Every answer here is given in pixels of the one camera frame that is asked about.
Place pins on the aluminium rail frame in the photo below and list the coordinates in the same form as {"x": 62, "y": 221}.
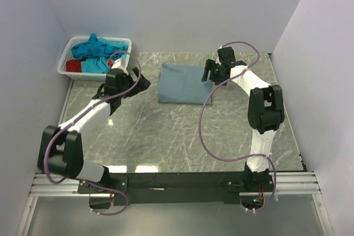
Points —
{"x": 288, "y": 183}

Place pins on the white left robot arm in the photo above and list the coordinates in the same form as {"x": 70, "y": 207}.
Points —
{"x": 61, "y": 150}

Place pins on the white plastic laundry basket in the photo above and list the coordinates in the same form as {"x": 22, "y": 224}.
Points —
{"x": 67, "y": 55}

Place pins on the black base crossbar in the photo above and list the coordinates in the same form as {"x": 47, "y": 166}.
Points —
{"x": 190, "y": 187}

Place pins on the light blue t shirt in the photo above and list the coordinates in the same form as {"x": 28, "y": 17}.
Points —
{"x": 96, "y": 65}

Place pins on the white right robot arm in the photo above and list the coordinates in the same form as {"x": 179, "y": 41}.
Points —
{"x": 265, "y": 111}

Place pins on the red garment in basket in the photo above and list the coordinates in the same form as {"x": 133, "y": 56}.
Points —
{"x": 73, "y": 66}

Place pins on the bright blue t shirt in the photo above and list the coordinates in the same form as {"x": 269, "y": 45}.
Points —
{"x": 96, "y": 48}

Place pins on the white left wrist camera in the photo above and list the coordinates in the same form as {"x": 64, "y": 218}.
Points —
{"x": 116, "y": 64}

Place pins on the grey-blue t shirt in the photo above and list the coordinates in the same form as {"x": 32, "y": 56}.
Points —
{"x": 182, "y": 84}

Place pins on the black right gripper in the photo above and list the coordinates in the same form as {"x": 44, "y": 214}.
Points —
{"x": 211, "y": 66}

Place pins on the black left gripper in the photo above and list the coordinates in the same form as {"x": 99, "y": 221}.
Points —
{"x": 141, "y": 84}

